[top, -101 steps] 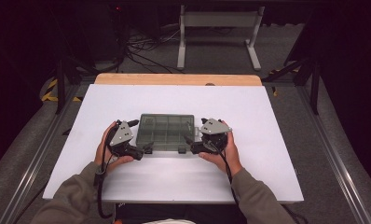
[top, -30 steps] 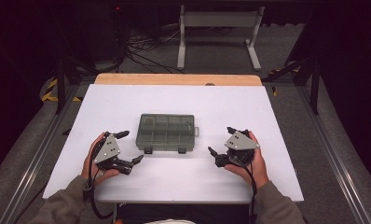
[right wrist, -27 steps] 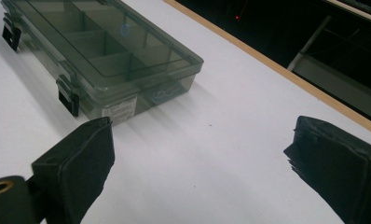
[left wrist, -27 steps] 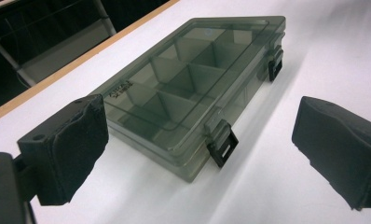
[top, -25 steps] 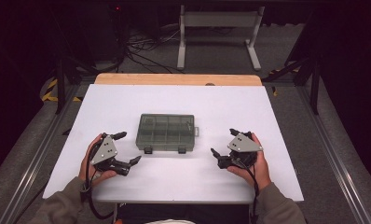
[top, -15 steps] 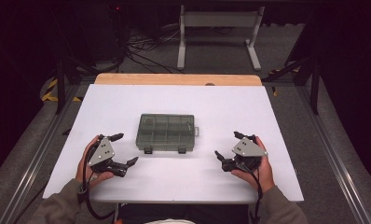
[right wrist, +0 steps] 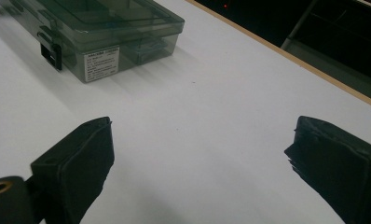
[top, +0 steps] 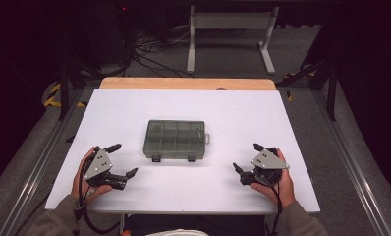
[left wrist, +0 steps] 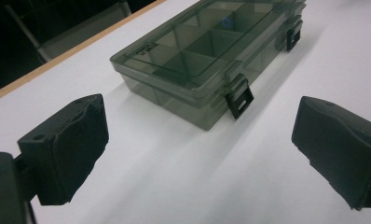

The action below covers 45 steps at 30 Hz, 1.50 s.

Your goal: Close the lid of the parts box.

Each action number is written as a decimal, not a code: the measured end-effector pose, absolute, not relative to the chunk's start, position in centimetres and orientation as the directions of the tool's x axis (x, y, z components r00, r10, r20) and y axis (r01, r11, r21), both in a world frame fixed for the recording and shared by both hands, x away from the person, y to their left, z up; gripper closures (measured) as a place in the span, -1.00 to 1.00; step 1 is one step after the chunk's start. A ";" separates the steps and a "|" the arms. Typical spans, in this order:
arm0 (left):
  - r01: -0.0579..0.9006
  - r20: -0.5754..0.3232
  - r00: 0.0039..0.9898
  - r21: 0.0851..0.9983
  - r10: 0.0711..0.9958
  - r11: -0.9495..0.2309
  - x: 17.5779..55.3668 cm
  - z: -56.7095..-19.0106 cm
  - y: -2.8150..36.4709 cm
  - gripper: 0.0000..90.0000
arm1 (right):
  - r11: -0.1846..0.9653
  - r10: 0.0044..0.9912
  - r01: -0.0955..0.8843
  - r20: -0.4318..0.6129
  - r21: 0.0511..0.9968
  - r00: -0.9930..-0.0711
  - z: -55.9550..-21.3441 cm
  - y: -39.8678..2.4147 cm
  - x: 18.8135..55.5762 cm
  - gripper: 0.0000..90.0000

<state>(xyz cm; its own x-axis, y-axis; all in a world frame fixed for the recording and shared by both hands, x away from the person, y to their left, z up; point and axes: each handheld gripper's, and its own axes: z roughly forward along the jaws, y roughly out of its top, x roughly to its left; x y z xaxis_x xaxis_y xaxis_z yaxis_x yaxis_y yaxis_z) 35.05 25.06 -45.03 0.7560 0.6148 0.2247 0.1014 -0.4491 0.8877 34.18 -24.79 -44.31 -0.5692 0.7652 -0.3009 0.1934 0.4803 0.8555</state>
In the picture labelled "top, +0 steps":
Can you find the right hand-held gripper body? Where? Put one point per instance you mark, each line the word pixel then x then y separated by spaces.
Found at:
pixel 268 162

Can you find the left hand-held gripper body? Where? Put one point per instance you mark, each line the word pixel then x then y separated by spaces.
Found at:
pixel 98 164

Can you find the grey transparent plastic compartment box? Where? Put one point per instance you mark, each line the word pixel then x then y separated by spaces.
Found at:
pixel 174 141

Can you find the silver metal nail clipper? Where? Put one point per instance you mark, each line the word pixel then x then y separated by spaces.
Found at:
pixel 199 132

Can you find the person's left hand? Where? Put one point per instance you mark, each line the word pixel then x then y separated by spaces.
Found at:
pixel 77 183

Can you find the person's right hand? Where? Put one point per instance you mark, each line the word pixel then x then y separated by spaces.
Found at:
pixel 283 191

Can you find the black tripod stand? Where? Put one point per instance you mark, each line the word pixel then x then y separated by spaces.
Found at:
pixel 331 91
pixel 64 91

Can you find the yellow black floor tape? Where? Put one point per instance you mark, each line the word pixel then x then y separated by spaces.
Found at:
pixel 54 95

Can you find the dark equipment box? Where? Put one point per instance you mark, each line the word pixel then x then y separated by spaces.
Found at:
pixel 113 32

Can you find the white metal stand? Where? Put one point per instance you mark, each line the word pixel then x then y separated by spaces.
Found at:
pixel 231 20

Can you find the metal floor rail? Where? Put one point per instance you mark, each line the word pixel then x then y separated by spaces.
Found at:
pixel 357 177
pixel 29 183

